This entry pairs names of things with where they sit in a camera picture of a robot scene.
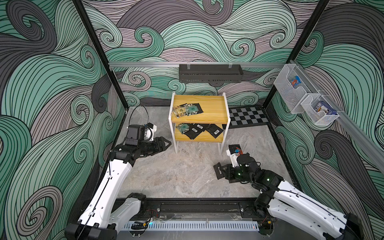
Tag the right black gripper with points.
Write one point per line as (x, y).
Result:
(227, 171)

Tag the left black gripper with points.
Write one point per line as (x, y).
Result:
(158, 146)

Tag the yellow oolong tea bag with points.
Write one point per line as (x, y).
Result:
(179, 111)

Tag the green jasmine tea bag top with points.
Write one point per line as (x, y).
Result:
(193, 109)

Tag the green jasmine tea bag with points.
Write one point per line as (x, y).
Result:
(193, 109)
(183, 128)

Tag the black tea bag barcode top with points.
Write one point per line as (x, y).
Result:
(221, 171)

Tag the red tea bag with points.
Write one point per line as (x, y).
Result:
(235, 149)

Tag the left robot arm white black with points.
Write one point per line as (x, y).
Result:
(99, 221)

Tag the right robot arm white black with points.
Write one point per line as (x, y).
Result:
(279, 199)

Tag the green jasmine tea bag lower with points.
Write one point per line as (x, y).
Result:
(183, 128)

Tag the black tea bag lower right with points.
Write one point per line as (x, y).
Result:
(214, 130)

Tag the black tea bag lower middle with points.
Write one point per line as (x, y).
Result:
(201, 127)

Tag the checkerboard calibration mat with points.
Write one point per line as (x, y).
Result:
(242, 117)

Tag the blue red item in bin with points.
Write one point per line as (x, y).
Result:
(296, 82)

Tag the blue white packet in bin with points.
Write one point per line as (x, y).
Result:
(322, 106)

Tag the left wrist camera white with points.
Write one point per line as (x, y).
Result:
(150, 130)

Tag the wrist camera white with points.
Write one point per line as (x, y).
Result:
(233, 158)
(150, 130)

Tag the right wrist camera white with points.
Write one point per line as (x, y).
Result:
(233, 158)

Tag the white slotted cable duct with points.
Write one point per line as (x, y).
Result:
(236, 226)

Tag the black wall tray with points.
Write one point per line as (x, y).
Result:
(214, 74)

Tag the aluminium wall rail back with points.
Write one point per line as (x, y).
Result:
(152, 64)

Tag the aluminium wall rail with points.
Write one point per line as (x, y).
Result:
(361, 139)
(152, 64)

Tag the clear wall bin upper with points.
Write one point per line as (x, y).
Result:
(292, 97)

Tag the clear wall bin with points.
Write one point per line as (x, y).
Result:
(319, 119)
(292, 97)

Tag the clear wall bin lower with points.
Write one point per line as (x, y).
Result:
(319, 119)

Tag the aluminium wall rail right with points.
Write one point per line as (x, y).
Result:
(361, 139)

